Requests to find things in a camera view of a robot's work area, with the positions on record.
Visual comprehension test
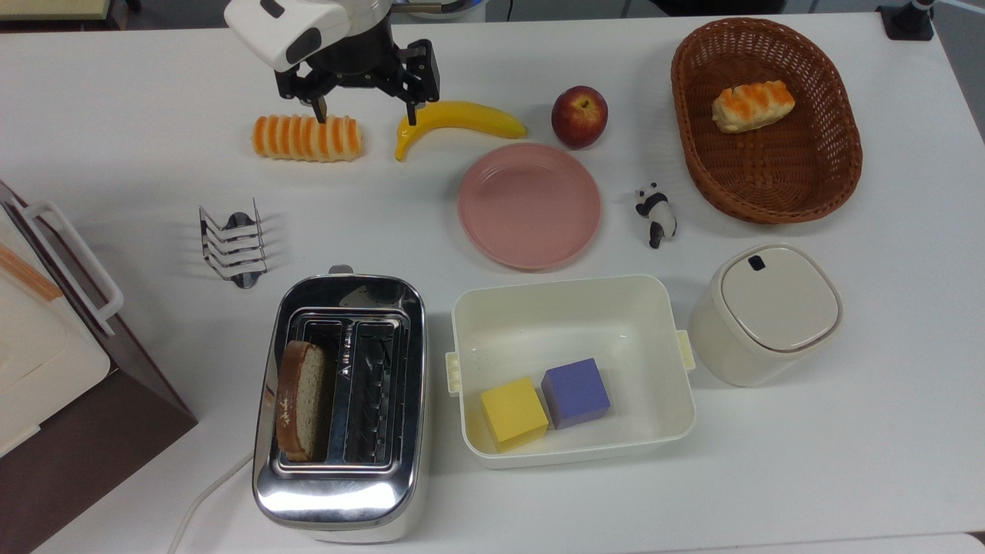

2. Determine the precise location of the red apple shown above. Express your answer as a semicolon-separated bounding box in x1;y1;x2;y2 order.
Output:
551;85;609;150

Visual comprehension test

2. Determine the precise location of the brown bread slice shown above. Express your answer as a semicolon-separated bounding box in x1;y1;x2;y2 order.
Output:
275;340;337;462

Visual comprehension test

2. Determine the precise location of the white bar handle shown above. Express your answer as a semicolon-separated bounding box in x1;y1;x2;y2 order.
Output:
11;199;125;338

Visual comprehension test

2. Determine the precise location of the panda figurine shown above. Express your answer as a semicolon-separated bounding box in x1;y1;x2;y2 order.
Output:
634;182;678;249

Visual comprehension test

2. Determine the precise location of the white round canister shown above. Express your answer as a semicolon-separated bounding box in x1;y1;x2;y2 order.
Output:
686;243;844;388

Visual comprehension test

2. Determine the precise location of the small orange glazed pastry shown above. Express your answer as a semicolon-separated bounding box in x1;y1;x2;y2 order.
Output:
711;80;796;135

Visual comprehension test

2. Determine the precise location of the orange striped bread roll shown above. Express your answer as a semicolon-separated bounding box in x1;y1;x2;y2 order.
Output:
252;114;363;163

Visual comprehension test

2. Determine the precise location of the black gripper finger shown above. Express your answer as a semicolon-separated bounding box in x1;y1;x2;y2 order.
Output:
275;66;329;125
395;38;442;127

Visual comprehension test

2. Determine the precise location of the yellow banana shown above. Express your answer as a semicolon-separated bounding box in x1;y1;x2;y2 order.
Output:
395;100;529;162

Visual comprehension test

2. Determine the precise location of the white and brown appliance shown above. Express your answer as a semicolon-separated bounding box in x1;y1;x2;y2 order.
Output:
0;180;199;554

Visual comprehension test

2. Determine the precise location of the white appliance with lid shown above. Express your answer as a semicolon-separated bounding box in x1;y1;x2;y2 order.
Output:
0;206;113;459

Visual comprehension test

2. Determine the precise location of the metal toast rack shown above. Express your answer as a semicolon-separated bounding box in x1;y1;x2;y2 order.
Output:
199;198;269;290

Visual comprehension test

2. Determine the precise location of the chrome two-slot toaster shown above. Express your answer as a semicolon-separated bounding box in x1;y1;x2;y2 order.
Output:
252;265;429;544

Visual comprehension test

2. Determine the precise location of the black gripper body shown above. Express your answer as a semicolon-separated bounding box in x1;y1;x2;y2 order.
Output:
306;22;402;92

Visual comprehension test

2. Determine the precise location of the yellowish background table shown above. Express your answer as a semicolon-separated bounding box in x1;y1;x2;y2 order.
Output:
0;0;112;22

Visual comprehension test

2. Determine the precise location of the purple foam cube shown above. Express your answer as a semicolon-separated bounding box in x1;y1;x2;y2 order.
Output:
541;357;613;430

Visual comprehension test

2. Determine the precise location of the yellow foam cube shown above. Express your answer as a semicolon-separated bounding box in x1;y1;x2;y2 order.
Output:
480;376;550;453

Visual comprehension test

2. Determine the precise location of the brown wicker basket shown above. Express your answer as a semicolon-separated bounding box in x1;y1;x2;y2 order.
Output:
670;18;863;225

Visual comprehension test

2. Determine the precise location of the white toaster cable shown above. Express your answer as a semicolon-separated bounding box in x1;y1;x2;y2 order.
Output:
167;452;255;554

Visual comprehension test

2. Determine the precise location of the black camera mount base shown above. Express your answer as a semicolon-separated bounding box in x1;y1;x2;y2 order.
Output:
876;0;937;42

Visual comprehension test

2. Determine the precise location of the pink plate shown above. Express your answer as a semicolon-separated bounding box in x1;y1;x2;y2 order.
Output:
458;142;603;271

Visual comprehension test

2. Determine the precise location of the beige canister lid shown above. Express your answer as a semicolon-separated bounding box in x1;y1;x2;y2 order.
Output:
720;245;841;354

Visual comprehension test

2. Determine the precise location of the white plastic container box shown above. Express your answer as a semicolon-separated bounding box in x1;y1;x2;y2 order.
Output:
445;274;698;470

